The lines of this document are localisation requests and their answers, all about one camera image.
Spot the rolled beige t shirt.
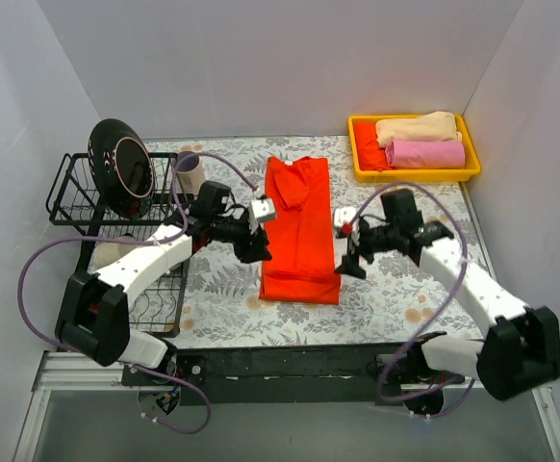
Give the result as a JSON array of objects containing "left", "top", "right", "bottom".
[{"left": 375, "top": 111, "right": 462, "bottom": 148}]

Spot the rolled orange t shirt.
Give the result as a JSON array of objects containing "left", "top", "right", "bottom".
[{"left": 353, "top": 121, "right": 393, "bottom": 171}]

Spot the purple cable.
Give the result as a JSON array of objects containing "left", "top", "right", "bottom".
[
  {"left": 17, "top": 151, "right": 267, "bottom": 434},
  {"left": 344, "top": 181, "right": 476, "bottom": 418}
]

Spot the black wire dish rack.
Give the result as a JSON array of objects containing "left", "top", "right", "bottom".
[{"left": 45, "top": 152, "right": 189, "bottom": 338}]

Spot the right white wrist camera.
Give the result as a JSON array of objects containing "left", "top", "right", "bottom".
[{"left": 333, "top": 207, "right": 357, "bottom": 239}]

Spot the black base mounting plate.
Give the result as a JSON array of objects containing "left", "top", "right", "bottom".
[{"left": 120, "top": 342, "right": 467, "bottom": 408}]

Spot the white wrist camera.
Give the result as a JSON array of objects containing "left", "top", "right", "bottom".
[
  {"left": 333, "top": 207, "right": 357, "bottom": 239},
  {"left": 248, "top": 197, "right": 277, "bottom": 224}
]

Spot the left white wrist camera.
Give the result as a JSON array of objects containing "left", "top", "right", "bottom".
[{"left": 248, "top": 197, "right": 277, "bottom": 224}]

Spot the black round plate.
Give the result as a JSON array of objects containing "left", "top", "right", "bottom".
[{"left": 88, "top": 118, "right": 156, "bottom": 220}]

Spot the cream ceramic cup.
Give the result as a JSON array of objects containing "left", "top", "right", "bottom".
[{"left": 89, "top": 234, "right": 136, "bottom": 272}]

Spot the purple rimmed mug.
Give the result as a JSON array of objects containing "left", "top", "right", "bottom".
[{"left": 175, "top": 151, "right": 206, "bottom": 196}]

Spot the floral table mat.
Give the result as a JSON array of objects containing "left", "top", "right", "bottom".
[{"left": 148, "top": 136, "right": 481, "bottom": 348}]

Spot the orange t shirt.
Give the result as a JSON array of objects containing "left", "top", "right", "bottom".
[
  {"left": 353, "top": 121, "right": 393, "bottom": 171},
  {"left": 260, "top": 157, "right": 341, "bottom": 305}
]

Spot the aluminium frame rail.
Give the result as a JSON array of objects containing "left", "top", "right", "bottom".
[{"left": 32, "top": 349, "right": 550, "bottom": 392}]

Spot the rolled pink t shirt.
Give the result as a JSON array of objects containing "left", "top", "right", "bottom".
[{"left": 385, "top": 140, "right": 466, "bottom": 169}]

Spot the yellow plastic tray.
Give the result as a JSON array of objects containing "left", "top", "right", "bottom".
[{"left": 347, "top": 114, "right": 481, "bottom": 184}]

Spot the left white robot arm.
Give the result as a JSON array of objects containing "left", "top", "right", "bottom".
[{"left": 55, "top": 181, "right": 276, "bottom": 385}]

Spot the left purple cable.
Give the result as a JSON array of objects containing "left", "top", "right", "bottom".
[{"left": 17, "top": 151, "right": 267, "bottom": 434}]

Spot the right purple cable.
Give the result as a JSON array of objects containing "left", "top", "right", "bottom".
[{"left": 344, "top": 181, "right": 476, "bottom": 418}]

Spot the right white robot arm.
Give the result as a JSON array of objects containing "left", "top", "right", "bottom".
[{"left": 333, "top": 189, "right": 560, "bottom": 401}]

